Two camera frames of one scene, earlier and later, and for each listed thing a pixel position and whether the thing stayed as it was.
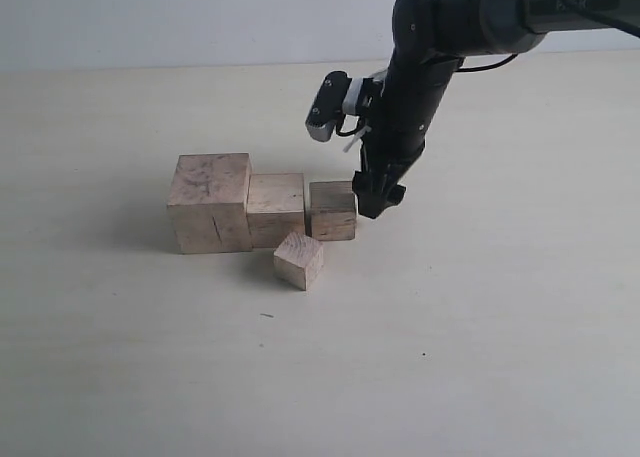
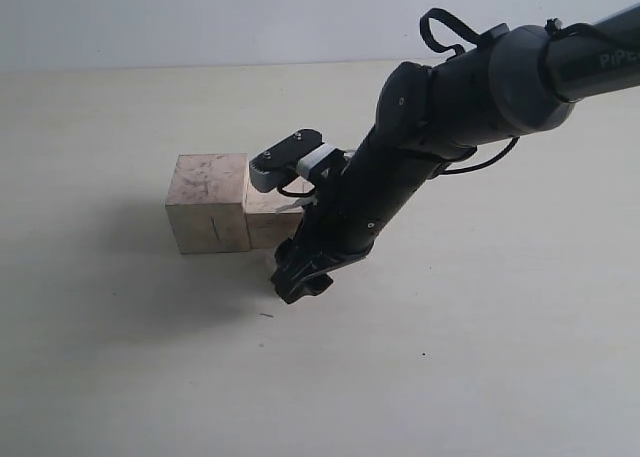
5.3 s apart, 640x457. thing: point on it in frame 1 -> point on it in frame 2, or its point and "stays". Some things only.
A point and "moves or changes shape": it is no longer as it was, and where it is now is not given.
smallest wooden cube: [297, 260] moves or changes shape
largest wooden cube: [207, 202] stays
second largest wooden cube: [275, 208] stays
